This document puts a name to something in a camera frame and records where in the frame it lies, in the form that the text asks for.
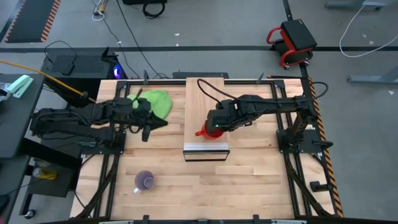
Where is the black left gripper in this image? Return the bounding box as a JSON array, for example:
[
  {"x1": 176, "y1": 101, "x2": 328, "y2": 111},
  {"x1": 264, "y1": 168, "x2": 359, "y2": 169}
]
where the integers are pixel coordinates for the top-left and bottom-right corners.
[{"x1": 132, "y1": 97, "x2": 169, "y2": 143}]

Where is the red mug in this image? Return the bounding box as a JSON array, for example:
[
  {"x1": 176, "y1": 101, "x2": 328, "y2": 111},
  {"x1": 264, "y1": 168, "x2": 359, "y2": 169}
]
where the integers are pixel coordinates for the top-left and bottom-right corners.
[{"x1": 195, "y1": 122, "x2": 225, "y2": 140}]

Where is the purple mug white handle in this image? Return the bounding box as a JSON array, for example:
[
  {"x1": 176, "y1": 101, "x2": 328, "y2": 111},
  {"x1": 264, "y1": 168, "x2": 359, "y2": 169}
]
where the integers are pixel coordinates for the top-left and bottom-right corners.
[{"x1": 132, "y1": 170, "x2": 156, "y2": 195}]

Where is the wooden shelf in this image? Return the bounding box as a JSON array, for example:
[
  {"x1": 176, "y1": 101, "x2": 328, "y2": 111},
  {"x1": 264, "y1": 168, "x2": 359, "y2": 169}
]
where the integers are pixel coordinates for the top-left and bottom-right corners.
[{"x1": 182, "y1": 77, "x2": 231, "y2": 162}]

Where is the green cloth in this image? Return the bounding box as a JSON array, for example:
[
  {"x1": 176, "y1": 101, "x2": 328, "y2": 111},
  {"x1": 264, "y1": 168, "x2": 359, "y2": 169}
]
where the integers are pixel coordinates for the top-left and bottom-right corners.
[{"x1": 127, "y1": 89, "x2": 174, "y2": 121}]

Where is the flat black box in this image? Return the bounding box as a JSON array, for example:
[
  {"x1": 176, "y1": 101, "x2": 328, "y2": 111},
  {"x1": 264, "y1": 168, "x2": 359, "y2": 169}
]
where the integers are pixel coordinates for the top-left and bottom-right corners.
[{"x1": 172, "y1": 72, "x2": 229, "y2": 80}]

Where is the black computer tower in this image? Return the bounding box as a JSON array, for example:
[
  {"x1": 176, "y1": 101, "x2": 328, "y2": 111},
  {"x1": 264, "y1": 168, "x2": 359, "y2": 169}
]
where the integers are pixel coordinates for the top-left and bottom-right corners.
[{"x1": 40, "y1": 46, "x2": 129, "y2": 105}]

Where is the red black rolling stool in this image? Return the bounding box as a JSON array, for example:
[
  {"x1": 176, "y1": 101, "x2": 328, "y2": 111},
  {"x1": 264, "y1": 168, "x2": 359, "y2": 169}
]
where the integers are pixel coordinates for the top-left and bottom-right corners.
[{"x1": 266, "y1": 19, "x2": 318, "y2": 70}]

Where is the orange black hazard tape strip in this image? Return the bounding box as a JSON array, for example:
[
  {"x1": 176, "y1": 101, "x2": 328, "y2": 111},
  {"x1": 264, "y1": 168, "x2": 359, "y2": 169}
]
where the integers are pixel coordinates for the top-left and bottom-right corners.
[{"x1": 307, "y1": 77, "x2": 345, "y2": 218}]

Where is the black cylinder knob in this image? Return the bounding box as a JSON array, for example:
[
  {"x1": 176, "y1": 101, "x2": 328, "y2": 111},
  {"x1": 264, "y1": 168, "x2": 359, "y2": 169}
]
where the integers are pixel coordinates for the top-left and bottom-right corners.
[{"x1": 309, "y1": 180, "x2": 334, "y2": 193}]

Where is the black rolling cart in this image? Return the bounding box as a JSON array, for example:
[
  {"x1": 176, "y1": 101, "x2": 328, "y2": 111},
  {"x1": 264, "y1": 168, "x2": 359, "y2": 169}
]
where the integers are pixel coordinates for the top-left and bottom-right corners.
[{"x1": 18, "y1": 138, "x2": 83, "y2": 219}]

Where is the clear bottle yellow label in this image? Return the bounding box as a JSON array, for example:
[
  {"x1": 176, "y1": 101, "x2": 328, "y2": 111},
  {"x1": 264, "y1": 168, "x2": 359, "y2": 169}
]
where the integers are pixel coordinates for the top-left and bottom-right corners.
[{"x1": 32, "y1": 167, "x2": 58, "y2": 182}]

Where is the black desk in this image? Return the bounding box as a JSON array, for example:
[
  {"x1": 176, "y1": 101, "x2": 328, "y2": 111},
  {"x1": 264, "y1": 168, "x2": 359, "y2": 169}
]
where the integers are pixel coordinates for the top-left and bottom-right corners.
[{"x1": 0, "y1": 73, "x2": 46, "y2": 224}]

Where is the mint green stapler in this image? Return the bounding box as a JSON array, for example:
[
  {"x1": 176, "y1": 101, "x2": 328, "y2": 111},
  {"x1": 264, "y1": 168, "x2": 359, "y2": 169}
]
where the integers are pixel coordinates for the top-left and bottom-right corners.
[{"x1": 6, "y1": 74, "x2": 34, "y2": 99}]

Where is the grey metal floor base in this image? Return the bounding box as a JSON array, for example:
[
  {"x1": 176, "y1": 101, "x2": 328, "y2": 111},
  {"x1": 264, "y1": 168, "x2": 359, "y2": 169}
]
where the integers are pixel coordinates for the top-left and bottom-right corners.
[
  {"x1": 347, "y1": 66, "x2": 398, "y2": 85},
  {"x1": 324, "y1": 0, "x2": 388, "y2": 11}
]

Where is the black mat hazard striped edge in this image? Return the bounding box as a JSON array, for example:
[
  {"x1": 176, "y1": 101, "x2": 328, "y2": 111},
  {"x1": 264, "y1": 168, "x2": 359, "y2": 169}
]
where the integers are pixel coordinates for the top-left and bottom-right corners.
[{"x1": 4, "y1": 0, "x2": 62, "y2": 44}]

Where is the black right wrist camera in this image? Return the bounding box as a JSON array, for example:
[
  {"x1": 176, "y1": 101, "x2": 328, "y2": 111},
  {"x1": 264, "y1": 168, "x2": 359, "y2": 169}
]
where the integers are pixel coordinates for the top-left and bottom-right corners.
[{"x1": 206, "y1": 108, "x2": 226, "y2": 131}]

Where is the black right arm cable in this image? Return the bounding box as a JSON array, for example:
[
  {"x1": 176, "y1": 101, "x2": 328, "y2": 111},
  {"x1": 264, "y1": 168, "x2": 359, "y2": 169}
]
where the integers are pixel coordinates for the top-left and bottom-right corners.
[{"x1": 196, "y1": 78, "x2": 241, "y2": 106}]

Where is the black metal table frame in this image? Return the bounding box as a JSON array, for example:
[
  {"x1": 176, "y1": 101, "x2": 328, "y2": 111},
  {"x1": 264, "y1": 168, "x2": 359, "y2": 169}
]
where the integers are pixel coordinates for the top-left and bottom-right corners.
[{"x1": 73, "y1": 78, "x2": 336, "y2": 224}]

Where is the long black floor cable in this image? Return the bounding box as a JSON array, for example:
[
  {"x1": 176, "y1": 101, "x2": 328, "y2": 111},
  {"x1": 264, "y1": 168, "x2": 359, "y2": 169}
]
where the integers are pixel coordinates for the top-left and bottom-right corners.
[{"x1": 115, "y1": 0, "x2": 170, "y2": 80}]

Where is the coiled black cable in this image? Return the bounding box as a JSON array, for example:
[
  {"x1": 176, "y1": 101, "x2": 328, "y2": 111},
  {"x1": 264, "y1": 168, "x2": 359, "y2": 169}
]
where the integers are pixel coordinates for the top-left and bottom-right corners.
[{"x1": 142, "y1": 1, "x2": 166, "y2": 19}]

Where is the thin black looped cable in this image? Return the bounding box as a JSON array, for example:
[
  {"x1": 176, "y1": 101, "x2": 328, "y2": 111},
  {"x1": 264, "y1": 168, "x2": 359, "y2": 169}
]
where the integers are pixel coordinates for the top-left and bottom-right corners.
[{"x1": 44, "y1": 40, "x2": 78, "y2": 76}]

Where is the white yellow cable bundle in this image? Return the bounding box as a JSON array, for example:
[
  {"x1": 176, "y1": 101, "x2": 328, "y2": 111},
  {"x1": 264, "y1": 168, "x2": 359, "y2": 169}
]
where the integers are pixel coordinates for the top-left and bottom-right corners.
[{"x1": 91, "y1": 0, "x2": 109, "y2": 22}]

